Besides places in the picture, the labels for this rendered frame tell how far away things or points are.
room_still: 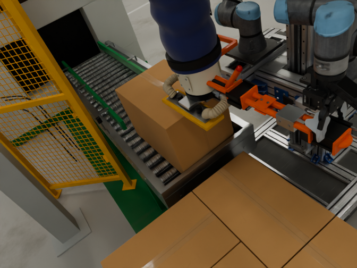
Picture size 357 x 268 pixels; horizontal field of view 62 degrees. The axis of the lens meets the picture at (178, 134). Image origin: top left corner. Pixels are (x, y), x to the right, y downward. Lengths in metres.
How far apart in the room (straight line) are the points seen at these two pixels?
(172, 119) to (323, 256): 0.91
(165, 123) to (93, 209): 1.36
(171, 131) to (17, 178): 1.07
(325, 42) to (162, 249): 1.18
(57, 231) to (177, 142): 1.30
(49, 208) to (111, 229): 0.49
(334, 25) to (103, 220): 2.18
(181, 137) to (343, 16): 1.03
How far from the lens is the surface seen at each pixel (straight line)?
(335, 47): 0.76
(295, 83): 1.58
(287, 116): 0.98
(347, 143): 0.92
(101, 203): 2.64
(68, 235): 2.56
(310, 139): 0.94
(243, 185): 1.64
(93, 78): 3.13
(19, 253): 2.84
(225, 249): 1.48
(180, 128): 1.51
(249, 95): 1.09
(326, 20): 0.73
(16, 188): 2.15
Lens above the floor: 1.88
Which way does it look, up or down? 41 degrees down
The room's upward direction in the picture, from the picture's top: 21 degrees counter-clockwise
